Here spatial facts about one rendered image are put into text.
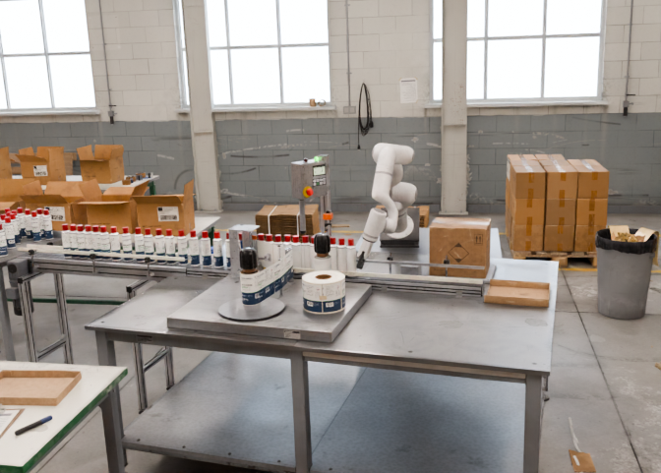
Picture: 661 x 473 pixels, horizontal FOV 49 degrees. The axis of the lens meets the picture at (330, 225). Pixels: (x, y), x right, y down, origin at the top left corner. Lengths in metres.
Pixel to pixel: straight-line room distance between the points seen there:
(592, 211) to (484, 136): 2.48
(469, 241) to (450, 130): 5.28
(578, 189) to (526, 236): 0.63
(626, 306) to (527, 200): 1.59
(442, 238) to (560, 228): 3.27
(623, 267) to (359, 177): 4.41
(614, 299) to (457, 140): 3.83
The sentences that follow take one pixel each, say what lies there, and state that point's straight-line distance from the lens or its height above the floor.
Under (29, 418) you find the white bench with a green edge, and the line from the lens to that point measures 2.94.
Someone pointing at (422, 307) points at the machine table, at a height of 0.83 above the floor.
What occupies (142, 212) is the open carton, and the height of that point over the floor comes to 0.96.
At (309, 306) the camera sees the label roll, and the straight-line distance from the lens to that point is 3.39.
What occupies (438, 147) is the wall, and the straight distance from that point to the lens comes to 9.19.
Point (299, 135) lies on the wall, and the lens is 9.41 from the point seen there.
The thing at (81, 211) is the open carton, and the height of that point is 0.93.
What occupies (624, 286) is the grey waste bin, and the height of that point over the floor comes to 0.27.
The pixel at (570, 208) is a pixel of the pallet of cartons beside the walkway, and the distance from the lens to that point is 7.08.
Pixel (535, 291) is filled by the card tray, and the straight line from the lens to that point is 3.85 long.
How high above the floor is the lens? 2.06
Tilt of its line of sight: 14 degrees down
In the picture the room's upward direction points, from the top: 2 degrees counter-clockwise
